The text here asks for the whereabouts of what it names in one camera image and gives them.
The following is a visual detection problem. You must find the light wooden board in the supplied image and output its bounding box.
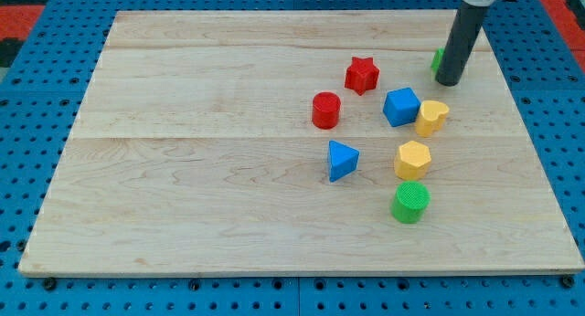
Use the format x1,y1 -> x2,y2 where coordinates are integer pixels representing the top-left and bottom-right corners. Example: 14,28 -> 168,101
18,10 -> 584,278

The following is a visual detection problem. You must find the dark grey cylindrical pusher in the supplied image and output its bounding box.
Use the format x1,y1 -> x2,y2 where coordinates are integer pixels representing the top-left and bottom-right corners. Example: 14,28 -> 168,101
435,1 -> 489,87

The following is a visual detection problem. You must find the red cylinder block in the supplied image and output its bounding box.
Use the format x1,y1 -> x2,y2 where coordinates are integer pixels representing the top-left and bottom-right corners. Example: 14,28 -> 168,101
312,91 -> 341,130

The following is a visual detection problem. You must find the red star block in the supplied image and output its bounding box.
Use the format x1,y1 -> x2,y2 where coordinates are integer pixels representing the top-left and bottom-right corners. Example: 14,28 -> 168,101
344,57 -> 379,95

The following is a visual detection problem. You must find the green cylinder block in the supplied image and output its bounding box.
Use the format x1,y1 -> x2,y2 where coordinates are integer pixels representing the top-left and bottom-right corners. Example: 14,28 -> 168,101
390,181 -> 431,224

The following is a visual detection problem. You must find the blue triangle block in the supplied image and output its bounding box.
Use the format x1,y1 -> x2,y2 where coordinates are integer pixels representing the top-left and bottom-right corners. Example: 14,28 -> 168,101
328,141 -> 360,182

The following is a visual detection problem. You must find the yellow heart block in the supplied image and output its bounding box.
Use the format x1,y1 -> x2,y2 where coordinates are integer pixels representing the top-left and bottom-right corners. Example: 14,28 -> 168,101
414,100 -> 450,137

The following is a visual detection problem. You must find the blue cube block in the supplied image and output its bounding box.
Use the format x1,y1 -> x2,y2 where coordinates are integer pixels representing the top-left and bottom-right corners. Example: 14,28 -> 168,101
383,88 -> 420,127

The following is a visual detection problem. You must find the yellow hexagon block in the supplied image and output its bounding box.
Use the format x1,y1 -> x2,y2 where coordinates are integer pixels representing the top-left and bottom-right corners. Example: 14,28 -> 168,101
394,141 -> 431,181

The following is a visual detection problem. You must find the green block behind pusher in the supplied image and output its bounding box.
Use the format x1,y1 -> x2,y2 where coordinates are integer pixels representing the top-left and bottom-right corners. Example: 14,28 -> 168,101
431,47 -> 444,79

